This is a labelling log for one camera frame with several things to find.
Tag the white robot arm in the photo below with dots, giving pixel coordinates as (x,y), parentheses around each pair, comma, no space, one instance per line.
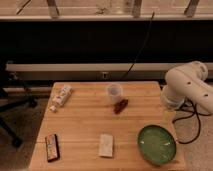
(187,81)

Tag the white toothpaste tube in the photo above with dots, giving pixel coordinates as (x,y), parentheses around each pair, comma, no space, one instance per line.
(60,99)

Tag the black office chair base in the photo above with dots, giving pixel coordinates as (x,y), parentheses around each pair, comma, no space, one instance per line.
(5,77)

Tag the green plate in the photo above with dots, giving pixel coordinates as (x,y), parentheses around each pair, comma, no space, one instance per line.
(156,144)

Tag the white sponge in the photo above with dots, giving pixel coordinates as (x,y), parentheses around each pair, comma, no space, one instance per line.
(106,145)

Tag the white baseboard heater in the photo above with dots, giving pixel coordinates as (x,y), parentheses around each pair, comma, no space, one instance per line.
(94,72)

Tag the dark red chocolate bar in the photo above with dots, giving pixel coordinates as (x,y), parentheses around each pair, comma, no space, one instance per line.
(52,147)

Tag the translucent ceramic cup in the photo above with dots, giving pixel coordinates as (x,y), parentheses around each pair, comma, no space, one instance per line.
(114,92)

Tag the red brown food piece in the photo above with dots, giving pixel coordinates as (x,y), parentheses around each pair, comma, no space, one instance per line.
(120,106)

